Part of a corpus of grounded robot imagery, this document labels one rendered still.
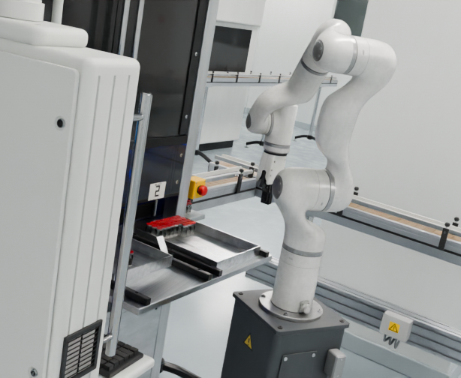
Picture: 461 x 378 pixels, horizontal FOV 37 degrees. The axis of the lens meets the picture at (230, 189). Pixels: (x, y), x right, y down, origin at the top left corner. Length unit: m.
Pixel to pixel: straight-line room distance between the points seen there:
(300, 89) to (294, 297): 0.60
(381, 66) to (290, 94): 0.35
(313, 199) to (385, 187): 1.74
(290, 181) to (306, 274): 0.28
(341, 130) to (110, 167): 0.72
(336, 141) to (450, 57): 1.70
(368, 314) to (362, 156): 0.91
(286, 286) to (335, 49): 0.68
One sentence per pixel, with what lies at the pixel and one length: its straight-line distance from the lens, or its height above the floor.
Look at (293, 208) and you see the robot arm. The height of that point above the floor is 1.18.
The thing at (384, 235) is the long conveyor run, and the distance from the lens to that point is 2.97.
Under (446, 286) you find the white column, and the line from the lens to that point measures 3.60.
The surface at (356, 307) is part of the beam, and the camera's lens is 3.13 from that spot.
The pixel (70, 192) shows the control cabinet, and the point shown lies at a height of 1.30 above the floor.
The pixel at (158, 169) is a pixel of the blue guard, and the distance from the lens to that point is 2.38.
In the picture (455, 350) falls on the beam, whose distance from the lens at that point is 3.03.
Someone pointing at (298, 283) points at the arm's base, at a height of 0.96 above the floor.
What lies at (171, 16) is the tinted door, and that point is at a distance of 2.28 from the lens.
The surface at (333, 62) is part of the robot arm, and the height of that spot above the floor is 1.59.
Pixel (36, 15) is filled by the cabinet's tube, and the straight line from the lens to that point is 1.41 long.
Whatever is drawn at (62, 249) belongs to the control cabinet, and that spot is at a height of 1.19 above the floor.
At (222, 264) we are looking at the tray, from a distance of 2.17.
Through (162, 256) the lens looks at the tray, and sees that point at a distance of 2.15.
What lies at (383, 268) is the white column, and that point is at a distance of 3.68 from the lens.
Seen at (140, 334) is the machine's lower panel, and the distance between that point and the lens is 2.64.
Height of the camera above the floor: 1.68
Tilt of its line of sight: 15 degrees down
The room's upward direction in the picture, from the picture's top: 10 degrees clockwise
